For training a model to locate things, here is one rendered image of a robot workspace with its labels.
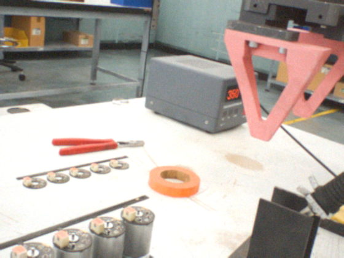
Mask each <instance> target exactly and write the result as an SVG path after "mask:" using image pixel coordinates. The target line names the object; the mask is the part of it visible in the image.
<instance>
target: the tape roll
mask: <svg viewBox="0 0 344 258"><path fill-rule="evenodd" d="M165 179H177V180H180V181H182V182H183V183H175V182H170V181H167V180H165ZM148 185H149V186H150V188H151V189H153V190H154V191H156V192H157V193H159V194H162V195H165V196H168V197H191V196H193V195H195V194H197V193H198V191H199V188H200V177H199V175H197V174H195V173H194V172H192V171H190V170H188V169H185V168H181V167H178V166H158V167H156V168H154V169H152V170H151V171H150V173H149V179H148Z"/></svg>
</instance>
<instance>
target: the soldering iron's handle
mask: <svg viewBox="0 0 344 258"><path fill-rule="evenodd" d="M315 195H316V198H317V199H318V202H319V204H320V205H321V206H322V207H323V208H324V209H325V210H326V211H327V212H329V213H331V214H336V213H338V212H339V209H340V207H341V206H343V205H344V171H343V172H342V173H341V174H338V176H336V177H334V178H333V179H331V180H330V181H329V182H328V183H327V184H325V185H318V186H317V187H316V188H315Z"/></svg>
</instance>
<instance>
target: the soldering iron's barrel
mask: <svg viewBox="0 0 344 258"><path fill-rule="evenodd" d="M307 203H308V206H307V207H306V208H305V209H303V210H301V211H300V213H302V214H305V215H307V216H309V217H312V216H313V215H315V216H319V214H317V213H315V212H313V207H312V206H311V205H310V204H309V202H307Z"/></svg>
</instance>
